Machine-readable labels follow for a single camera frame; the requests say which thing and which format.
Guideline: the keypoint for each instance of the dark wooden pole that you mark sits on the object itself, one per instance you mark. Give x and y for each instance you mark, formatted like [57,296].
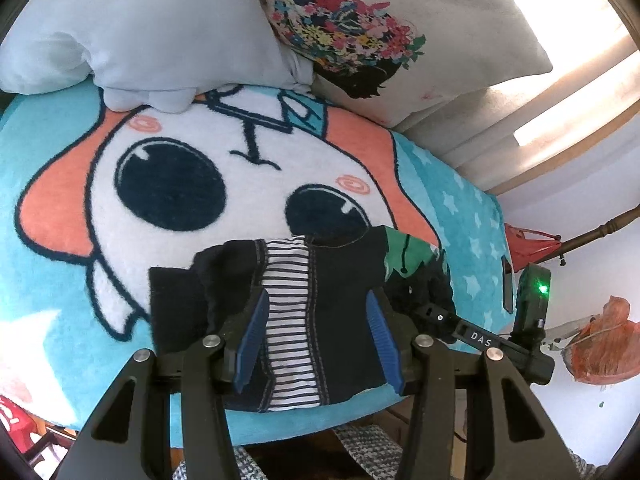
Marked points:
[600,230]

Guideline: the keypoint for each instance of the red fabric pennant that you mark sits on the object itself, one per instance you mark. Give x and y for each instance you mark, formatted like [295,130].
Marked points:
[525,242]

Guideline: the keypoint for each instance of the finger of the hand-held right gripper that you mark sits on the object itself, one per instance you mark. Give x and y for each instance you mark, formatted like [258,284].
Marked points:
[450,322]

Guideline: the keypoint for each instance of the teal cartoon star blanket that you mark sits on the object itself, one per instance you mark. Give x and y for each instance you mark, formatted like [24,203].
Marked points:
[190,250]

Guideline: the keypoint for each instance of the black smartphone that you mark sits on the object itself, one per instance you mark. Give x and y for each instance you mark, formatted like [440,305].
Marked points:
[507,282]

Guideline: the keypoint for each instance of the orange plastic bag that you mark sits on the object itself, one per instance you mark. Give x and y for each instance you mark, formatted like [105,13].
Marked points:
[605,355]

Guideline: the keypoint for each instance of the dark pants with striped lining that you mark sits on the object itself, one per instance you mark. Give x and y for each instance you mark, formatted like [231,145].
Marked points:
[345,310]

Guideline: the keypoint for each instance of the green printed garment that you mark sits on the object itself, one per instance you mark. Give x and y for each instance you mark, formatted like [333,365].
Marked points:
[410,255]

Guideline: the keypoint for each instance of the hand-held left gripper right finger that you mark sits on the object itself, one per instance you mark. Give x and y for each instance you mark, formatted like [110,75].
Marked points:
[382,335]

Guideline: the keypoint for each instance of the light blue pillow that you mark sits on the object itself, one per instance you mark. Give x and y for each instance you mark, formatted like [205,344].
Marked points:
[150,25]

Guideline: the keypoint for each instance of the person's checked clothing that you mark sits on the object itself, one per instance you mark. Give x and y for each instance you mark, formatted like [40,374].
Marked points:
[247,470]

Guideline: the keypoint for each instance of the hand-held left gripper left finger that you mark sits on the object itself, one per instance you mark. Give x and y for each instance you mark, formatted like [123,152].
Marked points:
[252,340]

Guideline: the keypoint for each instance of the cream patterned curtain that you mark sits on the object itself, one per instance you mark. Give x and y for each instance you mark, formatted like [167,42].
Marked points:
[475,160]

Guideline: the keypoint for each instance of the white floral print pillow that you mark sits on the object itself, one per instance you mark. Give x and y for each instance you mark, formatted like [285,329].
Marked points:
[450,25]

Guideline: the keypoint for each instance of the red printed box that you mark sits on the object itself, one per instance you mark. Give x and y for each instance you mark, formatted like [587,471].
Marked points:
[12,417]

